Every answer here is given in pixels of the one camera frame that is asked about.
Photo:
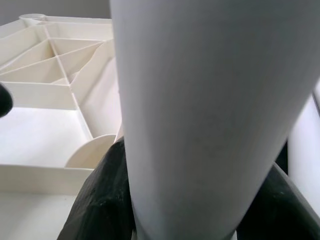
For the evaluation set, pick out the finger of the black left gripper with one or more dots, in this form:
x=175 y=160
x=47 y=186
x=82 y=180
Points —
x=5 y=100

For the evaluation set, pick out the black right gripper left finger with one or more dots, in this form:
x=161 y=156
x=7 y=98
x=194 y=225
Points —
x=105 y=200

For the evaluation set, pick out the white plastic children table top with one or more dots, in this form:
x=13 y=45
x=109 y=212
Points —
x=37 y=125

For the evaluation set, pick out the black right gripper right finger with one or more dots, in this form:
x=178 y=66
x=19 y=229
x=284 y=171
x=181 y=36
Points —
x=280 y=215

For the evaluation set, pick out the white plastic table leg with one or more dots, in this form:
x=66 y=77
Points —
x=212 y=100

